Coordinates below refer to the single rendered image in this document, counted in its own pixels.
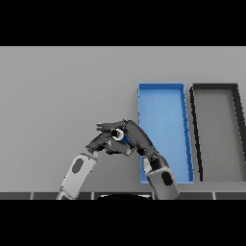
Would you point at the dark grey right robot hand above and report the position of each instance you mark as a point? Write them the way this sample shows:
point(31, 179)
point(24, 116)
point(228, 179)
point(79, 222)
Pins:
point(136, 136)

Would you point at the blue bin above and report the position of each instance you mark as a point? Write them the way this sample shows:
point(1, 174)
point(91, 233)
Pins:
point(163, 128)

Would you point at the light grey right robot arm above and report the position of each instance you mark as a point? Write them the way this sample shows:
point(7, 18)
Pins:
point(162, 179)

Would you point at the blue pipe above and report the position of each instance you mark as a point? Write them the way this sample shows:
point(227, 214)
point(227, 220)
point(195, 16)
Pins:
point(119, 135)

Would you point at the dark grey bin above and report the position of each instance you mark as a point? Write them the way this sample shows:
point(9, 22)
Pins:
point(217, 131)

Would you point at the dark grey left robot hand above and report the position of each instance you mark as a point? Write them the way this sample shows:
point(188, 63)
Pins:
point(97, 143)

